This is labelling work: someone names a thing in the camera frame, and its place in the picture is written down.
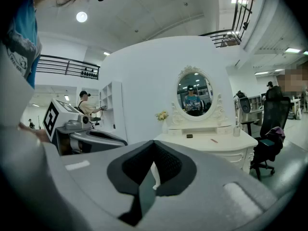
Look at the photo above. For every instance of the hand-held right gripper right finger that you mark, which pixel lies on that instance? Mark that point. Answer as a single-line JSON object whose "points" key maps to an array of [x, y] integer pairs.
{"points": [[211, 189]]}

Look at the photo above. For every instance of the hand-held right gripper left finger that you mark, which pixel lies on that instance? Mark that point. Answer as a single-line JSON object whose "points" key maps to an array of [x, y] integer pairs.
{"points": [[96, 177]]}

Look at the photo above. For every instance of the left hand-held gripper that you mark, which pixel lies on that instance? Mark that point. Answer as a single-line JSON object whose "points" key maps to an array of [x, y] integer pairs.
{"points": [[69, 124]]}

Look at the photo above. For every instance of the pink lipstick tube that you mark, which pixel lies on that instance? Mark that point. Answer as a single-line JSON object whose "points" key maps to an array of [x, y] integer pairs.
{"points": [[214, 140]]}

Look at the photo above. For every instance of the small black square compact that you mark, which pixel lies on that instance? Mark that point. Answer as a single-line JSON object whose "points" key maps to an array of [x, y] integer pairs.
{"points": [[189, 136]]}

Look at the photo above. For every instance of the person's left forearm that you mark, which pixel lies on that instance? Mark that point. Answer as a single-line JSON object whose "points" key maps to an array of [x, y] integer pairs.
{"points": [[36, 133]]}

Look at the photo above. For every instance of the white dressing table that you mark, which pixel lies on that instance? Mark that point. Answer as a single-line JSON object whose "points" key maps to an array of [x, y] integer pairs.
{"points": [[204, 143]]}

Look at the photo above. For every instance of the white shelf cabinet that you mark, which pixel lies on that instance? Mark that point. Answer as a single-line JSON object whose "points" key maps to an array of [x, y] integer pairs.
{"points": [[118, 109]]}

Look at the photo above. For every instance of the small white drawer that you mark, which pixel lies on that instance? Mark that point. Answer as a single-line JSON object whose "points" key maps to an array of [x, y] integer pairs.
{"points": [[225, 130], [174, 132]]}

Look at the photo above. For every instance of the white ribbed vase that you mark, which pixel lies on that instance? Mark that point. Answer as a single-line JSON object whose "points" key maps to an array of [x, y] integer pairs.
{"points": [[165, 127]]}

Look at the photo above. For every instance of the yellow flower bouquet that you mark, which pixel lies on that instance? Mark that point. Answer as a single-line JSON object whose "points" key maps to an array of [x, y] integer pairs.
{"points": [[162, 115]]}

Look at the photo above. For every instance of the black balcony railing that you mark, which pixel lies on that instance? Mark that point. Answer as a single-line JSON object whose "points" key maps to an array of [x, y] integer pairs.
{"points": [[68, 67], [237, 11]]}

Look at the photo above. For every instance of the purple cloth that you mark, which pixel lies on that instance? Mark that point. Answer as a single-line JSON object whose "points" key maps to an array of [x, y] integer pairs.
{"points": [[276, 131]]}

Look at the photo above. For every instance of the white black backpack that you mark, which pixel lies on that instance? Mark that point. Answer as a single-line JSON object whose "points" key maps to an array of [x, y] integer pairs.
{"points": [[245, 105]]}

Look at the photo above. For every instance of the black office chair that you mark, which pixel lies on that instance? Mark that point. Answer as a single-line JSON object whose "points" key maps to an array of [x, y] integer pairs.
{"points": [[276, 114]]}

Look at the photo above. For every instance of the round ceiling lamp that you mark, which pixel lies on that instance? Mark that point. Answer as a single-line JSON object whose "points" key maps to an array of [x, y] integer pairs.
{"points": [[81, 16]]}

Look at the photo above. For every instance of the person's blue printed shirt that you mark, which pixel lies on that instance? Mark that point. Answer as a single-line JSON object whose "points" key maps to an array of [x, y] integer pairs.
{"points": [[24, 32]]}

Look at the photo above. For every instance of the oval mirror with white frame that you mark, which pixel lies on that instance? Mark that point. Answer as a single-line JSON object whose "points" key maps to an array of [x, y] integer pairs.
{"points": [[195, 93]]}

